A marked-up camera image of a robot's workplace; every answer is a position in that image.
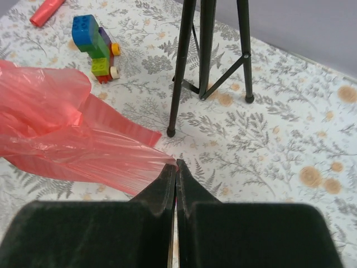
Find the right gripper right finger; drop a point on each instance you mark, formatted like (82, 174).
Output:
(216, 234)

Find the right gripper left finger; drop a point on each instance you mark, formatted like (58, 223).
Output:
(136, 233)

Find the red plastic trash bag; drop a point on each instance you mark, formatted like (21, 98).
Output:
(53, 126)

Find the red trash bag roll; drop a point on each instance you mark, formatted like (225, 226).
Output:
(45, 12)

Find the floral patterned table mat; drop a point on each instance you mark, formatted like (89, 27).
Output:
(295, 143)

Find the colourful toy brick car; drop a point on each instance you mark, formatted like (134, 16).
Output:
(92, 39)

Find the black perforated music stand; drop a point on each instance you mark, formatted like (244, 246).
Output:
(204, 48)

